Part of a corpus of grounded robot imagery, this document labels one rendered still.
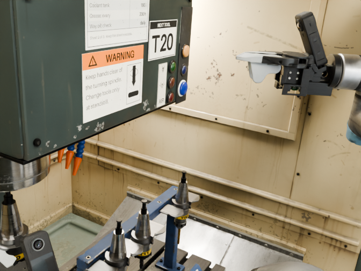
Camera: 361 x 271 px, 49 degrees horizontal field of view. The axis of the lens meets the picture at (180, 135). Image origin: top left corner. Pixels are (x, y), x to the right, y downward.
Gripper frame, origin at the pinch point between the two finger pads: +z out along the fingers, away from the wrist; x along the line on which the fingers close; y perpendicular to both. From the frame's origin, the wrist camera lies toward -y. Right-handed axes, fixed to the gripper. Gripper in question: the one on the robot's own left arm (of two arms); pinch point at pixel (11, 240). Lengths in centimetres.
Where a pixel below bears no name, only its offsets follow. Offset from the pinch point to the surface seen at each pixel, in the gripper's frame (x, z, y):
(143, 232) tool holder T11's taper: 33.1, -2.2, 10.8
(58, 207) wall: 60, 105, 68
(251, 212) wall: 102, 11, 37
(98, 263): 18.8, -2.9, 13.3
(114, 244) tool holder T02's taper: 22.3, -4.5, 8.3
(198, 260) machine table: 70, 9, 45
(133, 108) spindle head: 18.1, -16.5, -30.5
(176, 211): 50, 3, 14
